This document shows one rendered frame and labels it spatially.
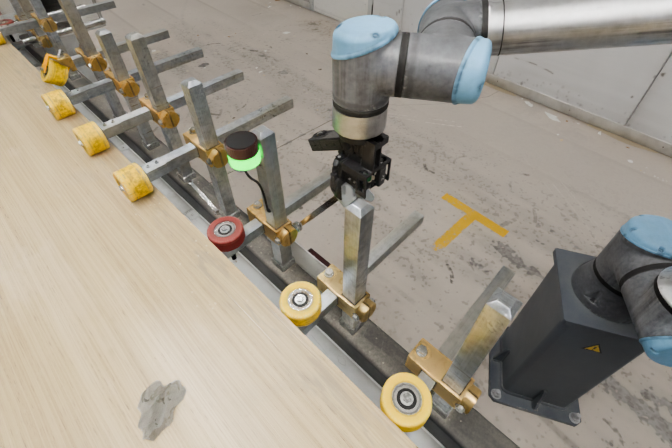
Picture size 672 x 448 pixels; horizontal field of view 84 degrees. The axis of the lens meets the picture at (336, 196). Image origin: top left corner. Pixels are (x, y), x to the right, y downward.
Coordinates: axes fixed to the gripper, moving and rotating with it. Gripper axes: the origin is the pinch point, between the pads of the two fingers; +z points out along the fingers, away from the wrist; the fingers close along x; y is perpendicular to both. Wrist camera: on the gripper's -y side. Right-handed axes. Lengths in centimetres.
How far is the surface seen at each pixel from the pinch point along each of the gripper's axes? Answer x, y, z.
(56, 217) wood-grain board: -44, -51, 8
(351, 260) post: -9.9, 10.2, 0.7
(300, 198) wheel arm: 1.7, -17.7, 12.5
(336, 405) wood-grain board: -27.7, 23.4, 8.4
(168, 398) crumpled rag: -45.4, 4.1, 7.0
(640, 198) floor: 192, 58, 99
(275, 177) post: -7.8, -13.4, -3.7
